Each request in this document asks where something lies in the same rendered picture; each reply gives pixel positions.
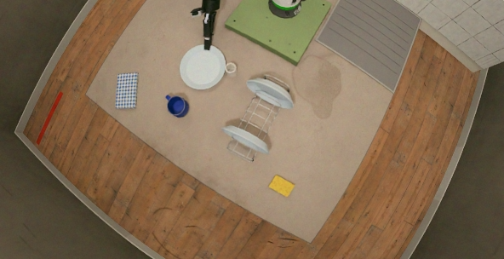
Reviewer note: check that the blue and white checked towel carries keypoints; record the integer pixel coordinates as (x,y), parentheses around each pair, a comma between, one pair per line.
(127,85)

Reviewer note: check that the white tiled splashback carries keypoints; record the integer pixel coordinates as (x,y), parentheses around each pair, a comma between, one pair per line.
(471,30)

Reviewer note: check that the dark blue mug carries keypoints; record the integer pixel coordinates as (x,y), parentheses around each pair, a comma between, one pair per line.
(176,105)

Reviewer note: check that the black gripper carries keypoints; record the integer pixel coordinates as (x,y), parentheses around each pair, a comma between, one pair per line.
(209,6)

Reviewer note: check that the yellow sponge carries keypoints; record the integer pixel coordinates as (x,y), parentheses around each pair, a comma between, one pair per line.
(281,185)

